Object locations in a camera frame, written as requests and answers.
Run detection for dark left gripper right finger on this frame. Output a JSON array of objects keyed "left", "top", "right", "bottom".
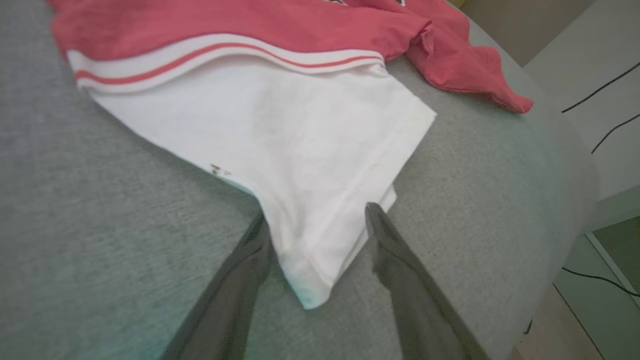
[{"left": 365, "top": 202, "right": 493, "bottom": 360}]

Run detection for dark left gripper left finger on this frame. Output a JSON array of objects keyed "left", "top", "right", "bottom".
[{"left": 162, "top": 214, "right": 275, "bottom": 360}]

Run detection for red shirt white sleeves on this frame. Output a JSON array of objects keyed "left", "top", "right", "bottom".
[{"left": 45, "top": 0, "right": 534, "bottom": 310}]

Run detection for large grey sofa seat cushion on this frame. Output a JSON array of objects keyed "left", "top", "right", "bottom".
[{"left": 0, "top": 0, "right": 601, "bottom": 360}]

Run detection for thin black floor cable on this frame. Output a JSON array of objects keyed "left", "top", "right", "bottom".
[
  {"left": 591, "top": 114, "right": 640, "bottom": 154},
  {"left": 562, "top": 267, "right": 640, "bottom": 297},
  {"left": 562, "top": 62, "right": 640, "bottom": 114}
]

